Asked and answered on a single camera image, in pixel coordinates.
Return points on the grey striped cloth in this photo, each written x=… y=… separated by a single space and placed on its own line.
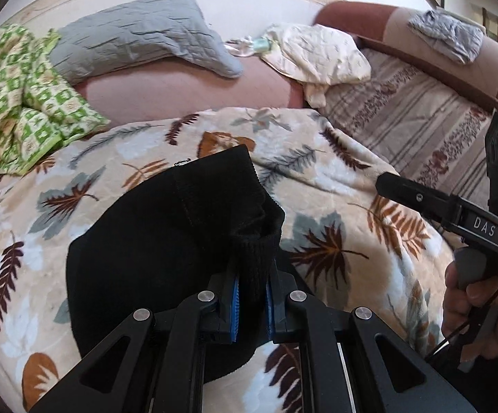
x=446 y=32

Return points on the small green bottle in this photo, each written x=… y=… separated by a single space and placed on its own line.
x=261 y=44

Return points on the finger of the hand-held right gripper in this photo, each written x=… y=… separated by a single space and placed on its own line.
x=421 y=200

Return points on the grey quilted pillow cover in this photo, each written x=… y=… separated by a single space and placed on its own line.
x=145 y=30

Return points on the cream printed cloth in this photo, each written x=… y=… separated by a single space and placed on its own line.
x=326 y=56

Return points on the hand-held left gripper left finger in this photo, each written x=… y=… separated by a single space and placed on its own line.
x=233 y=309

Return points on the person's right hand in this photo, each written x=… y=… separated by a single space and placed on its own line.
x=453 y=305

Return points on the black pants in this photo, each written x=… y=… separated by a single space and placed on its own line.
x=145 y=245

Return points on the leaf printed fleece blanket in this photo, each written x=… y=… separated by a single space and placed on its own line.
x=102 y=172

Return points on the small white cloth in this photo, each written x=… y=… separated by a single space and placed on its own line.
x=239 y=47

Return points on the green checkered quilt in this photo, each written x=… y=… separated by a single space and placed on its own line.
x=25 y=107

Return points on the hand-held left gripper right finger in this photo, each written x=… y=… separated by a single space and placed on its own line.
x=269 y=309

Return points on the striped floral sofa cover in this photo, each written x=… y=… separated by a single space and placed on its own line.
x=425 y=116

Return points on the brown and beige sofa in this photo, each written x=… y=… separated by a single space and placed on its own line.
x=167 y=99

